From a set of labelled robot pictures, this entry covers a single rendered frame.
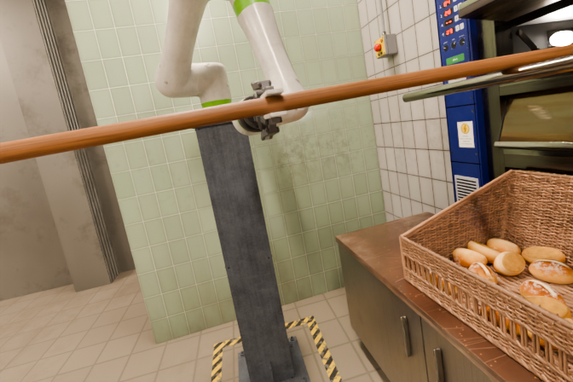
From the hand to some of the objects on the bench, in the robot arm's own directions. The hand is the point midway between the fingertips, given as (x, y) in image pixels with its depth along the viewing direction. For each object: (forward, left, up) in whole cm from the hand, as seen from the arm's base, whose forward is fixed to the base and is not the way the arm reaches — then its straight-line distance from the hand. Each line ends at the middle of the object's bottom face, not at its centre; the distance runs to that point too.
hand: (273, 104), depth 53 cm
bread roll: (-26, +59, -59) cm, 87 cm away
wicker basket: (-4, +62, -60) cm, 87 cm away
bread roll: (-10, +71, -59) cm, 93 cm away
